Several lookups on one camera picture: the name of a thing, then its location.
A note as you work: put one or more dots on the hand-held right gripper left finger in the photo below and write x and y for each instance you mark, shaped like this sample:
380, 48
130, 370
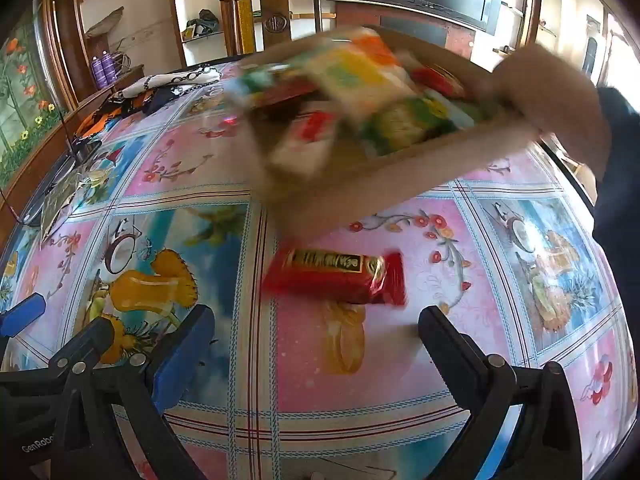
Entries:
182, 355

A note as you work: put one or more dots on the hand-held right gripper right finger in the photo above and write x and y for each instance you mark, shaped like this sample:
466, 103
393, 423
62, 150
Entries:
450, 345

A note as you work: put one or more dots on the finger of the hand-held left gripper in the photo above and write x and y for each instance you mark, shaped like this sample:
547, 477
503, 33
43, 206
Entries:
22, 314
87, 342

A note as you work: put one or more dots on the red gold-label snack packet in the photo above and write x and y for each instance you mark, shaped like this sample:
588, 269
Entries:
325, 267

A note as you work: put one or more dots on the cardboard box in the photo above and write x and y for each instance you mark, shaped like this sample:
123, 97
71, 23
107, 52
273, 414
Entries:
325, 205

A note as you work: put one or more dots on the pile of mixed snack packets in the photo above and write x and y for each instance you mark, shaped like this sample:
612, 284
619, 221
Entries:
360, 75

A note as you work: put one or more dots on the green packet on table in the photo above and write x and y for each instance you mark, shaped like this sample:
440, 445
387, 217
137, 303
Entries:
62, 200

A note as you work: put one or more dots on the floral printed tablecloth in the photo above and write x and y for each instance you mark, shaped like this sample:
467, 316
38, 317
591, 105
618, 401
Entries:
300, 390

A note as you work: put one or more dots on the black flat device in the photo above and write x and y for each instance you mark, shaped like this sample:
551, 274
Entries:
75, 152

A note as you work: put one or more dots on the purple bottle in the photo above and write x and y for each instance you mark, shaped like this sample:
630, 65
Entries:
97, 70
110, 66

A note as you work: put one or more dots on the black white orange scarf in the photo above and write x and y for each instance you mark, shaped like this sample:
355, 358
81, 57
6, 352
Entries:
165, 82

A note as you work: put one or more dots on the green black bundle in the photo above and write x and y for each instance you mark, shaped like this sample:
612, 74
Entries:
200, 25

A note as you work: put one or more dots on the wooden chair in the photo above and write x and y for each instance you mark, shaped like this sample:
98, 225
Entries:
272, 20

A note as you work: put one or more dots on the floral wall poster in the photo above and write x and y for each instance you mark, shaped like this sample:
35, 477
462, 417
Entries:
22, 95

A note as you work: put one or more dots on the wall shelf unit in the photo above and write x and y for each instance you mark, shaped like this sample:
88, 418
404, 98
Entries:
200, 50
535, 10

